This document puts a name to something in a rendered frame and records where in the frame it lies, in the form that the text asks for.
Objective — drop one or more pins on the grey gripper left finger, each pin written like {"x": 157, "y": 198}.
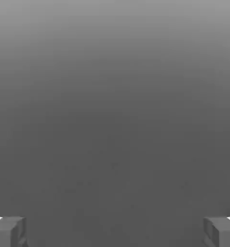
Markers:
{"x": 4, "y": 232}

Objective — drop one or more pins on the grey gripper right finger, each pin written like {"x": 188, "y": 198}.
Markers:
{"x": 222, "y": 232}

